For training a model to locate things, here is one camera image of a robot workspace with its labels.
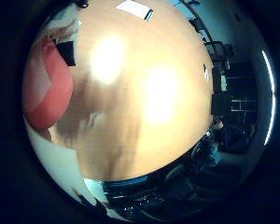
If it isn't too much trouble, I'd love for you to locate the pink round plush toy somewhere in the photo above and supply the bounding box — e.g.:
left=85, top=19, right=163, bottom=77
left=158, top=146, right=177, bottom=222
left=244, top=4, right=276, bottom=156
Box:
left=21, top=36, right=75, bottom=131

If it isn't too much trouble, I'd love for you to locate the blue striped panel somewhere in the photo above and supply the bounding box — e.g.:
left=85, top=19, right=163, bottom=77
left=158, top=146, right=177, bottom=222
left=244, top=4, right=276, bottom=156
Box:
left=83, top=175, right=151, bottom=189

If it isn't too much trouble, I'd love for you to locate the person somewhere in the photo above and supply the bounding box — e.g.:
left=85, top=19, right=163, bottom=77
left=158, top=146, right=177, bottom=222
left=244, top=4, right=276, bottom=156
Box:
left=208, top=116, right=226, bottom=133

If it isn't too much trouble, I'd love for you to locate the white paper with black edge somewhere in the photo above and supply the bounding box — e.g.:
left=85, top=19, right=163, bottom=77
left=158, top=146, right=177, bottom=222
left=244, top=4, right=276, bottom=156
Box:
left=115, top=0, right=155, bottom=21

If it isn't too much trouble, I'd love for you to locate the small white and black item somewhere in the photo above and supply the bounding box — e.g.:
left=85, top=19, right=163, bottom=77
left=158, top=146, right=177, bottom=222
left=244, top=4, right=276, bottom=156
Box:
left=203, top=63, right=211, bottom=83

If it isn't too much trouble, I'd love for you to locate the ceiling light strip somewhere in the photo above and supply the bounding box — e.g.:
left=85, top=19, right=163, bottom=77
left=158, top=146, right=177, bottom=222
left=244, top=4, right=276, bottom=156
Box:
left=260, top=49, right=277, bottom=147

